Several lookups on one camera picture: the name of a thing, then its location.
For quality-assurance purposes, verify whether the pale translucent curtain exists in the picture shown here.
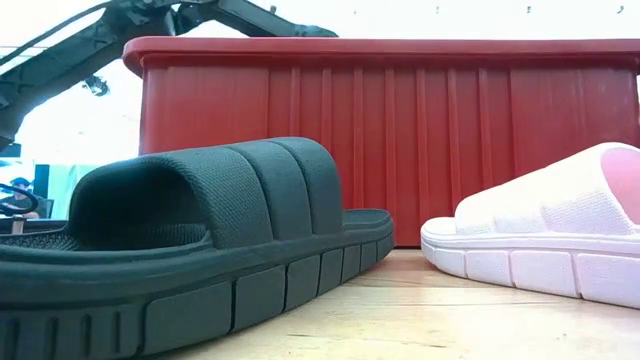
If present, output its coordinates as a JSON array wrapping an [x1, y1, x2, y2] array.
[[48, 163, 101, 220]]

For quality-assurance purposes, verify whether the black table edge rail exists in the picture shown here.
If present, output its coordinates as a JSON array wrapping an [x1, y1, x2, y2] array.
[[0, 218, 71, 236]]

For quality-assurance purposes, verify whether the dark blue pillar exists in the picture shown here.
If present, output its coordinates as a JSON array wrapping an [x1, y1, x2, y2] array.
[[33, 164, 50, 201]]

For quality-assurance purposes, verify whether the white and pink foam slide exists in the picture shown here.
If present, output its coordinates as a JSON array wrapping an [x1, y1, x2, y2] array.
[[419, 141, 640, 310]]

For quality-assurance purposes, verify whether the person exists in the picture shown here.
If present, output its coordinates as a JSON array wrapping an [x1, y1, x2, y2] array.
[[0, 176, 55, 220]]

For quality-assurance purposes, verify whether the dark green foam slide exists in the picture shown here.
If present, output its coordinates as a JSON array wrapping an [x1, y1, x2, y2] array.
[[0, 136, 395, 360]]

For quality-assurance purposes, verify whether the dark hanging ceiling fixture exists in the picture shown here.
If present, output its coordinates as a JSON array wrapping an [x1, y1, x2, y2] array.
[[82, 74, 110, 98]]

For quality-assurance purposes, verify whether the red ribbed plastic bin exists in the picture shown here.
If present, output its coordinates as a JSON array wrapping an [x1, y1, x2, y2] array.
[[122, 35, 640, 249]]

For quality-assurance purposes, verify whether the black looped cable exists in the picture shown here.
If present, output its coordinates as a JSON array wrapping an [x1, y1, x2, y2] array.
[[0, 182, 40, 218]]

